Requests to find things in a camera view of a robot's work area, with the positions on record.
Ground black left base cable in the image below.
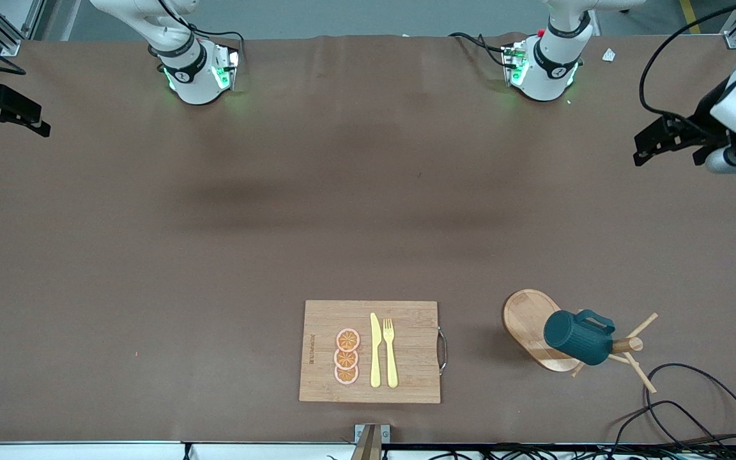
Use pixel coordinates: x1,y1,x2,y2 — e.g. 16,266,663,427
449,32,510,68

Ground long black looped cable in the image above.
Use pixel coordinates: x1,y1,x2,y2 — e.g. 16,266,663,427
646,363,736,448

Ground dark green ribbed cup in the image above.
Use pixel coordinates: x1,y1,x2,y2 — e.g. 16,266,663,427
544,309,616,366

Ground yellow plastic knife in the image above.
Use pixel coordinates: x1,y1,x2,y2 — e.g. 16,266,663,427
370,312,382,388

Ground black cable along table edge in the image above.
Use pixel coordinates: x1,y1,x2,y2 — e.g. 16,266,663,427
400,441,736,460

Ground metal bracket with post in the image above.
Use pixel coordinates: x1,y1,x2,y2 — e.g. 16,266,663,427
350,424,391,460

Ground white table edge strip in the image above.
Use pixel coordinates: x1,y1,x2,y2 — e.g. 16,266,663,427
0,442,353,460

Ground yellow plastic fork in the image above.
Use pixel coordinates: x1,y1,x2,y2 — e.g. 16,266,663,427
383,318,399,389

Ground black base cable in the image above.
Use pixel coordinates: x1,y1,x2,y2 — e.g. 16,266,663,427
186,27,245,49
449,32,510,68

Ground wooden mug tree rack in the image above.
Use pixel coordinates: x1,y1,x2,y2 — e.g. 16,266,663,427
502,289,659,394

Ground black cable on table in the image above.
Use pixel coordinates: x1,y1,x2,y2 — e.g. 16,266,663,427
608,401,733,448

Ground black right base cable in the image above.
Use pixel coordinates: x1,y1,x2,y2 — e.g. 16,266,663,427
186,27,245,49

